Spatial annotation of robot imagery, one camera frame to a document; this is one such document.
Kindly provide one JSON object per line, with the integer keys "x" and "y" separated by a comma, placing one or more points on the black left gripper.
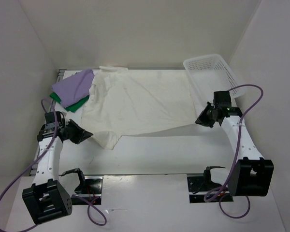
{"x": 85, "y": 134}

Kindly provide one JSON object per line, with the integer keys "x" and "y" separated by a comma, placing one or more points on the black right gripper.
{"x": 202, "y": 119}

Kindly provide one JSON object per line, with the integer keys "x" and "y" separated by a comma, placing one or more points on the green t shirt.
{"x": 72, "y": 107}

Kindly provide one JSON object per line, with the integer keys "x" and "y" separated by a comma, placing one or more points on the cream t shirt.
{"x": 135, "y": 102}

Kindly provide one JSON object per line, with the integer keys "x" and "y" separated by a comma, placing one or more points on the lavender t shirt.
{"x": 74, "y": 88}

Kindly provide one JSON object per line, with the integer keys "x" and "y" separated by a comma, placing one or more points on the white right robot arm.
{"x": 250, "y": 173}

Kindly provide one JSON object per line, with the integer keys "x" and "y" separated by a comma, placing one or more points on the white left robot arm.
{"x": 47, "y": 199}

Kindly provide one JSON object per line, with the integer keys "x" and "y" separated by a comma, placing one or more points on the white plastic basket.
{"x": 207, "y": 74}

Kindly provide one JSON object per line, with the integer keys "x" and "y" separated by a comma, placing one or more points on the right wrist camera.
{"x": 222, "y": 99}

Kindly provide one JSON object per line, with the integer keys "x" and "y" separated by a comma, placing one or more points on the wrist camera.
{"x": 222, "y": 99}
{"x": 50, "y": 120}

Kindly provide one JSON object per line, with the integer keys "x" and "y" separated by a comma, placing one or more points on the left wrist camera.
{"x": 50, "y": 120}

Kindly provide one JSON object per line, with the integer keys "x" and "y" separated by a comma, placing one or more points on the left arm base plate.
{"x": 91, "y": 190}

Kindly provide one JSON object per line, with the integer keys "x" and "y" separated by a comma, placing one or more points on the aluminium table edge rail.
{"x": 52, "y": 104}

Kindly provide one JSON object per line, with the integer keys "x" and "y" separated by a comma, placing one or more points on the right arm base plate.
{"x": 198, "y": 187}

